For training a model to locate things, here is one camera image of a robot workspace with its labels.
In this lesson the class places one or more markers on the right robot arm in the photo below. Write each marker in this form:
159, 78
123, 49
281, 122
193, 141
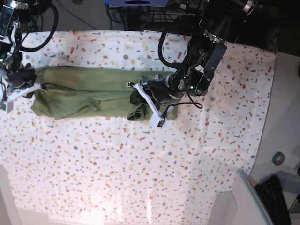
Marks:
18, 18

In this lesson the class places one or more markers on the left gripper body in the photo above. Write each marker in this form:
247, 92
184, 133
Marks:
162, 96

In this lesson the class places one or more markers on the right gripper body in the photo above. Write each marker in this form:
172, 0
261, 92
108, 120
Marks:
22, 77

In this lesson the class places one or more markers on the terrazzo patterned tablecloth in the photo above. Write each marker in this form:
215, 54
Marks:
106, 170

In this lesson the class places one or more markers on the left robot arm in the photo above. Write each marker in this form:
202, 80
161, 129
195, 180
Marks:
221, 22

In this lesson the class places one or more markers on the white plastic bin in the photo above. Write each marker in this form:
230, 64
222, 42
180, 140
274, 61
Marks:
240, 206

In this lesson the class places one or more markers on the green t-shirt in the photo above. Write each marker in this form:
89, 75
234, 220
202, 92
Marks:
77, 92

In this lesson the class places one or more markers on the black keyboard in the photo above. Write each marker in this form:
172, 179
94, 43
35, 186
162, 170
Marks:
271, 195

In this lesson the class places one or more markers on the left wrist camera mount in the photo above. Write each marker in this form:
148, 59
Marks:
158, 119

